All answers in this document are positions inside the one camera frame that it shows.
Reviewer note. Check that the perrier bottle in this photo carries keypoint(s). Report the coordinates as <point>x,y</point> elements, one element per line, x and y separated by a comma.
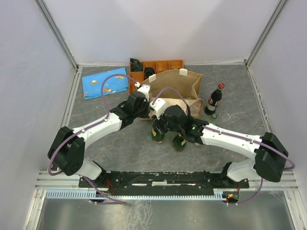
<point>157,137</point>
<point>179,143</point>

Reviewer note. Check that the dark rolled cloth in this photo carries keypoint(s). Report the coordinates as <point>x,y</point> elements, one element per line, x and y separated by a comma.
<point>148,71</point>
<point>135,65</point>

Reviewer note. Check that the Coca-Cola glass bottle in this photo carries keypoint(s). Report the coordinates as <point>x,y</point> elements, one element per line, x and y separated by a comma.
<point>214,100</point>

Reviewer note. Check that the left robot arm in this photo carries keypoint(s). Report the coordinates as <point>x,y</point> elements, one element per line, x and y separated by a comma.
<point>68,148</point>

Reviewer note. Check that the burlap canvas tote bag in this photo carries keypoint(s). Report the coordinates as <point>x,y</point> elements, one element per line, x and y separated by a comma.
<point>171,84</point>

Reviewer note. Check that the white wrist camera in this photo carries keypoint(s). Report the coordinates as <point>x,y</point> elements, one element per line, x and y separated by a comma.
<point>145,89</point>
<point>157,108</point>

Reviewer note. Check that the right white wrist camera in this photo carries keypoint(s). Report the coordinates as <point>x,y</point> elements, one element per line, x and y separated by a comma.
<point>157,108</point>

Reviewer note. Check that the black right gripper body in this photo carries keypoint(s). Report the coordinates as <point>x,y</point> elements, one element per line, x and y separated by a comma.
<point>163,126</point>

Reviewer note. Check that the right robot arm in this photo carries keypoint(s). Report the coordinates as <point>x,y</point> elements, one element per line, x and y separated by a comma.
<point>266,155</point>

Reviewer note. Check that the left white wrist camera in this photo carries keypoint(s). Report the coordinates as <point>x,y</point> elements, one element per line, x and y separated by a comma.
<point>145,89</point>

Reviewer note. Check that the wooden compartment tray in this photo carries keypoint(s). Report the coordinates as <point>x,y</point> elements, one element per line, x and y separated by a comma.
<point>159,66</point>

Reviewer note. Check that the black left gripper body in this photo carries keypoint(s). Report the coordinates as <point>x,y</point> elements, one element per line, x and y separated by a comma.
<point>143,111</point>

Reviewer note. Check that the Perrier bottle front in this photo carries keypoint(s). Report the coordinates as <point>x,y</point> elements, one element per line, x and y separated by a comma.
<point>157,137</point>

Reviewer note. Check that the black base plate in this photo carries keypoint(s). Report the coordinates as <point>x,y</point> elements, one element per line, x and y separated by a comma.
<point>166,183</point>

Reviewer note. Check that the dark rolled cloth middle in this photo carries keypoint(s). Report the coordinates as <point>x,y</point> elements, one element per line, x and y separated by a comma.
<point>148,71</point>

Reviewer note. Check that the dark rolled cloth left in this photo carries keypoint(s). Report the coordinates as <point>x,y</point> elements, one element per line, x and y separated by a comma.
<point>135,65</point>

